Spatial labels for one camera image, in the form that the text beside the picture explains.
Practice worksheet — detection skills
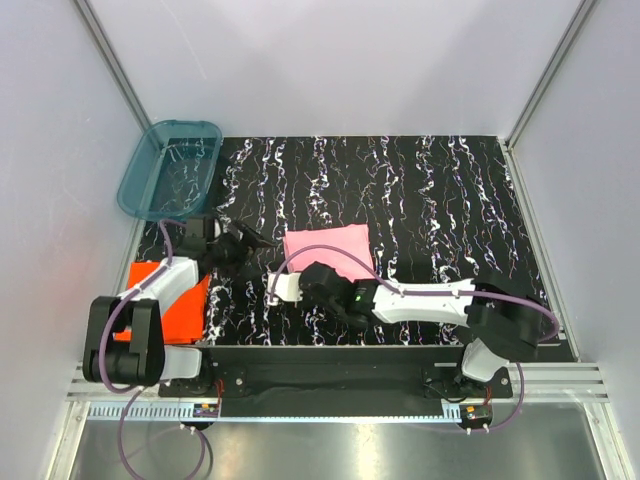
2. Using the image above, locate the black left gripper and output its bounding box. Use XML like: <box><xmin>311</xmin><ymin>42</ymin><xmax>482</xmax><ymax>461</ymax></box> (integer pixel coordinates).
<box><xmin>208</xmin><ymin>219</ymin><xmax>278</xmax><ymax>285</ymax></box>

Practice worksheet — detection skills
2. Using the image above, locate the pink t shirt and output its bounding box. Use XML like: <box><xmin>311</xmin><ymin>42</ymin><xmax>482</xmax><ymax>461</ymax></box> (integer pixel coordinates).
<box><xmin>282</xmin><ymin>223</ymin><xmax>376</xmax><ymax>281</ymax></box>

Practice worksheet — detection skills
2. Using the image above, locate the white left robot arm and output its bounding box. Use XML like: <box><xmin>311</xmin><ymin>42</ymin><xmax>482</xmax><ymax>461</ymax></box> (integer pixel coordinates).
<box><xmin>82</xmin><ymin>215</ymin><xmax>275</xmax><ymax>396</ymax></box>

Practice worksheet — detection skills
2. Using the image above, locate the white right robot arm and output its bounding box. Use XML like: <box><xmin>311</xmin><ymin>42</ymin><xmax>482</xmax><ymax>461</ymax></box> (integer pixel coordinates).
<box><xmin>298</xmin><ymin>262</ymin><xmax>560</xmax><ymax>397</ymax></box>

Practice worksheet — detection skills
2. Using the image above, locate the teal plastic bin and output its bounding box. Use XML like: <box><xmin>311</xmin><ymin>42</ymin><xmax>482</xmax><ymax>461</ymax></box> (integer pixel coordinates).
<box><xmin>116</xmin><ymin>120</ymin><xmax>223</xmax><ymax>222</ymax></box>

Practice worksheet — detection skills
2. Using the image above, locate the folded orange t shirt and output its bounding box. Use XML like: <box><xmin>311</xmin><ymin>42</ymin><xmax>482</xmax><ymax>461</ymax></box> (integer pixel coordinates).
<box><xmin>114</xmin><ymin>262</ymin><xmax>211</xmax><ymax>345</ymax></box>

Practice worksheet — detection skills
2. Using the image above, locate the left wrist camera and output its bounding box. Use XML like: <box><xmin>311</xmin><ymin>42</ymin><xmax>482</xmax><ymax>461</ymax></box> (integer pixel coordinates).
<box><xmin>181</xmin><ymin>214</ymin><xmax>223</xmax><ymax>251</ymax></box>

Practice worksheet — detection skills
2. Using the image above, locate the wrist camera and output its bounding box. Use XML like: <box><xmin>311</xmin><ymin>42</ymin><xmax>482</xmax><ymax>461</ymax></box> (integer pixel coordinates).
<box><xmin>266</xmin><ymin>273</ymin><xmax>302</xmax><ymax>306</ymax></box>
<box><xmin>181</xmin><ymin>214</ymin><xmax>223</xmax><ymax>251</ymax></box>

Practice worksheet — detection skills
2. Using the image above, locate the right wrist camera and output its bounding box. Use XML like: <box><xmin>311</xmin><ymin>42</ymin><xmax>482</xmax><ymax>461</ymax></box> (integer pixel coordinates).
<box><xmin>266</xmin><ymin>273</ymin><xmax>302</xmax><ymax>306</ymax></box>

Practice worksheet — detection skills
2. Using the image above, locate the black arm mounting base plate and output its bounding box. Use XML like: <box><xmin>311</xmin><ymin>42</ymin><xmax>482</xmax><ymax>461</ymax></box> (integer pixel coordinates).
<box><xmin>158</xmin><ymin>346</ymin><xmax>515</xmax><ymax>420</ymax></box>

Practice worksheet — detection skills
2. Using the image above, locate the white slotted cable duct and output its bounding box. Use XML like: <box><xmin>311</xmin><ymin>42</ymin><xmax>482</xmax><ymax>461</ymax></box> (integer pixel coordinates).
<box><xmin>87</xmin><ymin>402</ymin><xmax>494</xmax><ymax>420</ymax></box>

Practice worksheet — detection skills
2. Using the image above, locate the left aluminium frame post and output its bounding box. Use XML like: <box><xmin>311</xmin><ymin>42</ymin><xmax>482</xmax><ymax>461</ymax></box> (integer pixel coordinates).
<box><xmin>71</xmin><ymin>0</ymin><xmax>151</xmax><ymax>130</ymax></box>

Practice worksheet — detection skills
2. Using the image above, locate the aluminium frame post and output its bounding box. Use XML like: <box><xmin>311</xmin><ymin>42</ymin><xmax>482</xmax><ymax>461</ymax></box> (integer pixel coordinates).
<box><xmin>504</xmin><ymin>0</ymin><xmax>600</xmax><ymax>150</ymax></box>
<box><xmin>71</xmin><ymin>0</ymin><xmax>151</xmax><ymax>130</ymax></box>

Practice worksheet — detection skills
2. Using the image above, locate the aluminium rail crossbar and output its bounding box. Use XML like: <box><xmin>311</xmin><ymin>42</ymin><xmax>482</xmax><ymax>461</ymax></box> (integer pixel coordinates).
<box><xmin>64</xmin><ymin>363</ymin><xmax>611</xmax><ymax>404</ymax></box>

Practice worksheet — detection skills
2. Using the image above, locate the right aluminium frame post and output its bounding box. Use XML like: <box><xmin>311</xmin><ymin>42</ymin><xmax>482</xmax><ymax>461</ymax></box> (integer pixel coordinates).
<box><xmin>504</xmin><ymin>0</ymin><xmax>600</xmax><ymax>150</ymax></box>

